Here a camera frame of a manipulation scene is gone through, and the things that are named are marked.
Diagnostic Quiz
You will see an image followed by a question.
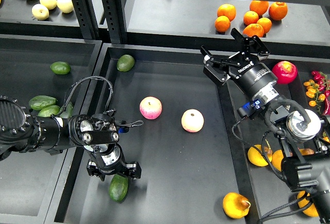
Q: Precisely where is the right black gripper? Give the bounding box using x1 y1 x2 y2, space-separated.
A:
200 28 278 98

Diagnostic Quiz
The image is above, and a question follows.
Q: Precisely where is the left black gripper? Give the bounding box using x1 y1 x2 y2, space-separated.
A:
86 144 141 182

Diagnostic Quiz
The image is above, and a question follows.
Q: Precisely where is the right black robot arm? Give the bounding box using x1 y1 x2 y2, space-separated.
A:
201 29 329 223

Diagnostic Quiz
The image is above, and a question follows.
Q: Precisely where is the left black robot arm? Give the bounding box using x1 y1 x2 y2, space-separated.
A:
1 95 143 180

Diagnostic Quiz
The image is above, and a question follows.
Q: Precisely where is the green avocado in middle tray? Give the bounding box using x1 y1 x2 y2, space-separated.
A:
117 54 135 72

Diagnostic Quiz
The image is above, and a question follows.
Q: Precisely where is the green avocado top left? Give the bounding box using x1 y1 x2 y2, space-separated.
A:
50 61 71 75

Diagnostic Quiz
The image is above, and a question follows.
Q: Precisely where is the pale yellow pear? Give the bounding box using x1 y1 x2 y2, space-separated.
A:
31 4 50 21
39 0 57 10
57 0 74 13

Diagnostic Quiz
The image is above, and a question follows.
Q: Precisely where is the orange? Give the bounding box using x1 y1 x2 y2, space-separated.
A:
217 4 236 22
214 15 230 33
268 2 288 21
243 23 265 38
243 10 259 26
257 18 272 34
250 0 269 17

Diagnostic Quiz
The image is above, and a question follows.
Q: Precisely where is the bright red apple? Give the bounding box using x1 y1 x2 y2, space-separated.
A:
272 61 298 84

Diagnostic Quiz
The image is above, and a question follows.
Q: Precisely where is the pink red apple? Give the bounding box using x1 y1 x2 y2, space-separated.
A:
139 96 162 120

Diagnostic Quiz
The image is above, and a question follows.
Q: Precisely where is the pale pink apple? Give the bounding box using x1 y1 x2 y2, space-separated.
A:
181 109 204 133

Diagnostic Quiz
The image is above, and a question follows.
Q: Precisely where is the black left tray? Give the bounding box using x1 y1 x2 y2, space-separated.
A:
1 35 102 223

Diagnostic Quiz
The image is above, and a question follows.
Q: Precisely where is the black tray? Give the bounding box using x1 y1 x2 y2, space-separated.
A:
44 42 263 224
1 35 102 223
212 53 330 224

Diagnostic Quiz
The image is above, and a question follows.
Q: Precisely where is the black middle tray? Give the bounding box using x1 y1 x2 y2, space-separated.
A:
44 42 263 224

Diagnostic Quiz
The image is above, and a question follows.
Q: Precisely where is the cherry tomato bunch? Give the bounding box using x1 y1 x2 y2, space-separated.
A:
303 70 329 107

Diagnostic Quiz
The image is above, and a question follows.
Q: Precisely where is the red chili pepper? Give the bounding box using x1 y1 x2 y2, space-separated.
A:
322 98 330 116

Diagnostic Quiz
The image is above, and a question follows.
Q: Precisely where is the black shelf upright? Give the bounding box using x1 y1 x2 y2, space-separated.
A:
102 0 127 44
72 0 99 40

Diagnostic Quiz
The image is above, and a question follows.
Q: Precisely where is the black right tray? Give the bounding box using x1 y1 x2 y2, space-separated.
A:
212 53 330 224

